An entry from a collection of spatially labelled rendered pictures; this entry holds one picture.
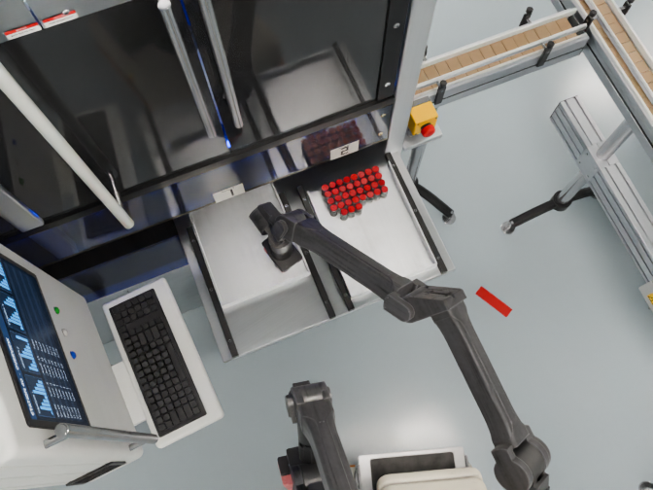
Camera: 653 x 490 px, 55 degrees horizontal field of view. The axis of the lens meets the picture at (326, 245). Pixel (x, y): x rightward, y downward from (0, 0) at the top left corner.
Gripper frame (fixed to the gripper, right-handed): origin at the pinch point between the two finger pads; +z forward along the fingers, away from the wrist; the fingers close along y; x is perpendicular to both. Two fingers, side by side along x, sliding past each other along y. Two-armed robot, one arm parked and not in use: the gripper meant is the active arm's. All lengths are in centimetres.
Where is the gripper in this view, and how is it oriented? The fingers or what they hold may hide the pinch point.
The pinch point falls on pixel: (284, 260)
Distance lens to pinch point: 176.4
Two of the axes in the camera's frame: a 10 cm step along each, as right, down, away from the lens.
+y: -6.2, -7.5, 2.4
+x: -7.9, 5.9, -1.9
